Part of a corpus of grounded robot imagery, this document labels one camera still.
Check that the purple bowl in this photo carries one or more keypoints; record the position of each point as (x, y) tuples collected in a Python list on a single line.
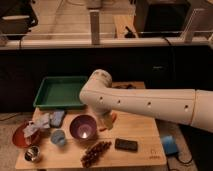
[(83, 127)]

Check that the blue sponge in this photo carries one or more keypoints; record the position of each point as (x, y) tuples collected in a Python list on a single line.
[(57, 119)]

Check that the small steel bowl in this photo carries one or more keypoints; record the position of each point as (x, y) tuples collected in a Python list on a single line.
[(32, 154)]

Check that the green plastic tray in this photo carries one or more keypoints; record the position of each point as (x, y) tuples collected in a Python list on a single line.
[(60, 92)]

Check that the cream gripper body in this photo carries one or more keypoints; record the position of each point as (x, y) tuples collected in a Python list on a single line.
[(106, 121)]

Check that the red plate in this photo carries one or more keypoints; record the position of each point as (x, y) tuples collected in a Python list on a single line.
[(20, 141)]

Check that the red chili pepper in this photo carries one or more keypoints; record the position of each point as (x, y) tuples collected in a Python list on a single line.
[(115, 116)]

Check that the blue tape roll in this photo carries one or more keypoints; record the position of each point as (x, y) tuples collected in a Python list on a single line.
[(169, 145)]

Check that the crumpled white blue cloth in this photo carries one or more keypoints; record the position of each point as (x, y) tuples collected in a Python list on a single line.
[(42, 122)]

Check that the grey metal post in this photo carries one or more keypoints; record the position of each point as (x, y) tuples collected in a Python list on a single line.
[(95, 27)]

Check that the light blue cup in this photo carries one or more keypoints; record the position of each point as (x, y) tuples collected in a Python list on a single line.
[(58, 138)]

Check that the black handled tool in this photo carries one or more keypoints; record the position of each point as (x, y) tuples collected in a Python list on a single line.
[(127, 86)]

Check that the wooden table board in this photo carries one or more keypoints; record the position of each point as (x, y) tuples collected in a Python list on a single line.
[(149, 157)]

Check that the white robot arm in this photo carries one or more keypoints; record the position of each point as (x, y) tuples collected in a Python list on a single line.
[(183, 106)]

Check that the black phone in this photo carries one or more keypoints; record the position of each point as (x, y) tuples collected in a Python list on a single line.
[(126, 145)]

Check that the bunch of dark grapes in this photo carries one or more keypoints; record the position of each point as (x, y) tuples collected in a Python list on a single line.
[(93, 153)]

